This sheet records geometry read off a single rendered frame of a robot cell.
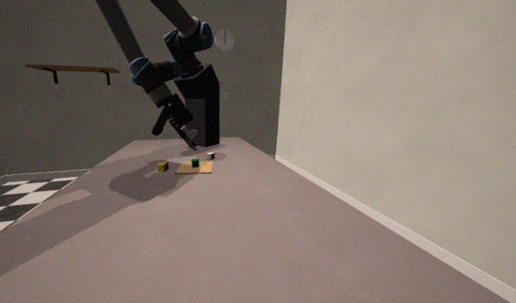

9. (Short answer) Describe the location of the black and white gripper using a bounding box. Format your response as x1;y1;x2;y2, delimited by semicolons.
156;93;198;151

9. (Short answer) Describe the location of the yellow die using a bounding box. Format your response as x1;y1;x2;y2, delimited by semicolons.
157;162;169;172

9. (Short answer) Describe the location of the tan flat mat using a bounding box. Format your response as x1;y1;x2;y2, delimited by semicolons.
175;161;213;174

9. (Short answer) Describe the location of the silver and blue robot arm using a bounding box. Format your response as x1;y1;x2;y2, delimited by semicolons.
94;0;213;104

